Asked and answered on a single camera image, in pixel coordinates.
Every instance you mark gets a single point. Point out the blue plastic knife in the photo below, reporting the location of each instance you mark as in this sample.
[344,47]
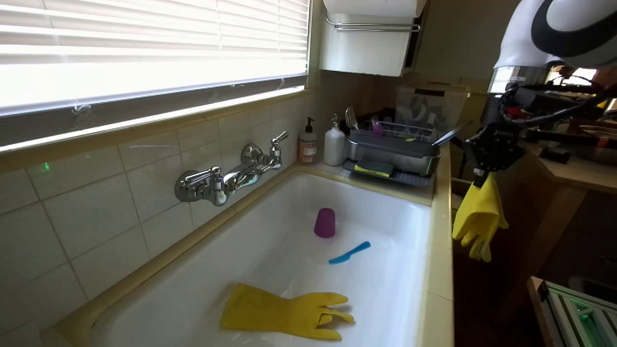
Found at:
[349,253]

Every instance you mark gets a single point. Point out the yellow rubber glove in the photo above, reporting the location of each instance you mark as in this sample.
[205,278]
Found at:
[270,311]
[479,217]

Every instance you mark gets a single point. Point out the black utensil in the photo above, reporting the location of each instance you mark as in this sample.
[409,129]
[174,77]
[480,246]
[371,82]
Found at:
[448,136]

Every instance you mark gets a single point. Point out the clear plastic container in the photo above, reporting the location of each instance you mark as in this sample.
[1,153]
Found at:
[429,106]

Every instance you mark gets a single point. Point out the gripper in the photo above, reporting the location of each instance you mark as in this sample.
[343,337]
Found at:
[496,144]

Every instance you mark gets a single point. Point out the white window blinds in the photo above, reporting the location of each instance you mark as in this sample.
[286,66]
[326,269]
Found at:
[144,43]

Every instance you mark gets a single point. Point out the white soap pump bottle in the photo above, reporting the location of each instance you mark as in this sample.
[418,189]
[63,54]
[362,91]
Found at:
[334,147]

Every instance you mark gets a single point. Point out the small purple item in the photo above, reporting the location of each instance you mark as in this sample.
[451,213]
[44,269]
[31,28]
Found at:
[378,128]

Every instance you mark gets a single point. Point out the paper towel holder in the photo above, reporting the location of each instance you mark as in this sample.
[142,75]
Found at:
[371,19]

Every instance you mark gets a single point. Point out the grey dish rack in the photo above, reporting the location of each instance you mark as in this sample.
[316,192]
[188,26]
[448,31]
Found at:
[395,149]

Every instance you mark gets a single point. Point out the amber soap pump bottle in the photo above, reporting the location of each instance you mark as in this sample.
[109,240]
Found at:
[307,147]

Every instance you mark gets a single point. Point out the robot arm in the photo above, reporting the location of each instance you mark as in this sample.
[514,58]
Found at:
[518,38]

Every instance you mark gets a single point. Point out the wooden counter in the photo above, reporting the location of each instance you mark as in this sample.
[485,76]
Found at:
[578,173]

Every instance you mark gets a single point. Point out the purple plastic cup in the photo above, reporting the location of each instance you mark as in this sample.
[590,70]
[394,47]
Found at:
[325,224]

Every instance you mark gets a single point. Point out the yellow green sponge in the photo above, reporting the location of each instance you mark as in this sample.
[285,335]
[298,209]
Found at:
[373,168]

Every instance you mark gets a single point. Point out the chrome wall tap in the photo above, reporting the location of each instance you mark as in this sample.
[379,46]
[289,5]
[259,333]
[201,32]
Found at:
[214,185]

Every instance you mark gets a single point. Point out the white sink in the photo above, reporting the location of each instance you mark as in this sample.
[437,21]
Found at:
[385,289]

